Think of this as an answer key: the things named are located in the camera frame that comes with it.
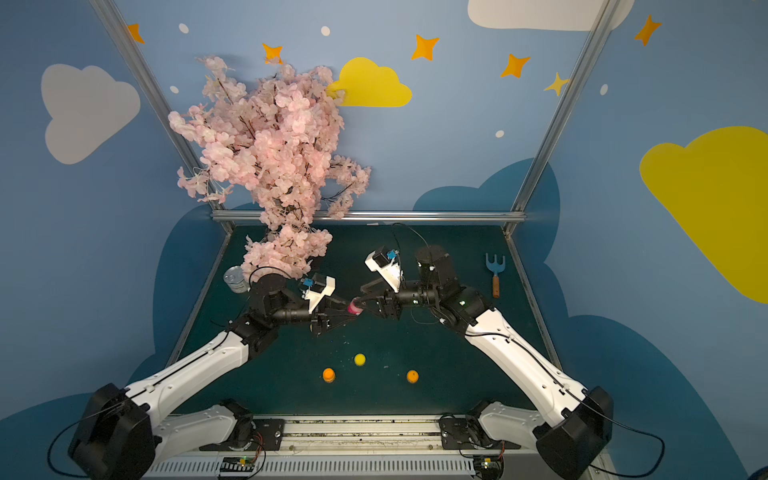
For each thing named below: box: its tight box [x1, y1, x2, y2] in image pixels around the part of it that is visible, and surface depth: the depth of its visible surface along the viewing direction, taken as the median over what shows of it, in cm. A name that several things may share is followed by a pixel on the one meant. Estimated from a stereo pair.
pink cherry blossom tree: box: [169, 56, 372, 281], surface depth 75 cm
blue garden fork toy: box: [485, 253, 506, 299], surface depth 111 cm
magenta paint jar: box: [347, 298, 364, 316], surface depth 69 cm
